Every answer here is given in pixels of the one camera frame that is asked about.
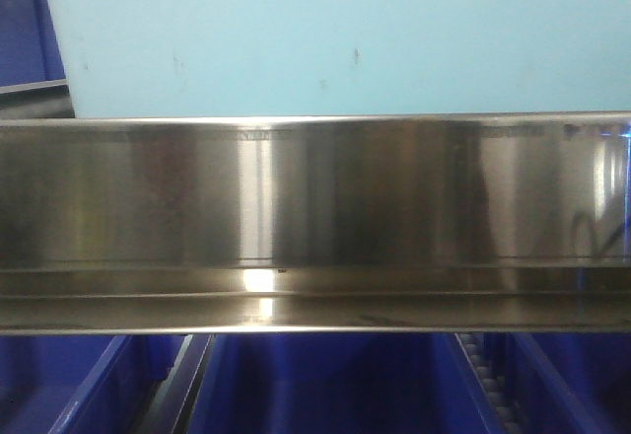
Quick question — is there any light blue bin front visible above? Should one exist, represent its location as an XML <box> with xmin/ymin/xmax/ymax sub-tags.
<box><xmin>48</xmin><ymin>0</ymin><xmax>630</xmax><ymax>117</ymax></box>

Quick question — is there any blue bin lower centre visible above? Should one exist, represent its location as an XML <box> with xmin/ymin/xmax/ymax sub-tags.
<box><xmin>188</xmin><ymin>333</ymin><xmax>504</xmax><ymax>433</ymax></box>

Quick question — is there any white roller track right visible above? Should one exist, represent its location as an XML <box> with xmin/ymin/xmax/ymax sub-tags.
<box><xmin>456</xmin><ymin>332</ymin><xmax>522</xmax><ymax>433</ymax></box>

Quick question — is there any blue bin upper left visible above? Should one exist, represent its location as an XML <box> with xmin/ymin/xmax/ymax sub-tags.
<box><xmin>1</xmin><ymin>0</ymin><xmax>74</xmax><ymax>119</ymax></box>

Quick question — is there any blue bin lower right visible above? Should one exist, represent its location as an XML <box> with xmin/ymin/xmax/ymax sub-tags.
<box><xmin>477</xmin><ymin>332</ymin><xmax>630</xmax><ymax>433</ymax></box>

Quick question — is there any blue bin lower left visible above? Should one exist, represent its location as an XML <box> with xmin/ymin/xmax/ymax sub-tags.
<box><xmin>1</xmin><ymin>335</ymin><xmax>182</xmax><ymax>433</ymax></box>

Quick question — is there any stainless steel shelf front rail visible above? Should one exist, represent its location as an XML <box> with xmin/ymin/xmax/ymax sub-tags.
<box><xmin>1</xmin><ymin>111</ymin><xmax>630</xmax><ymax>334</ymax></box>

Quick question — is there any metal divider rail lower left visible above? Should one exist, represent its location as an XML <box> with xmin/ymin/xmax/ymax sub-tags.
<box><xmin>131</xmin><ymin>334</ymin><xmax>214</xmax><ymax>433</ymax></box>

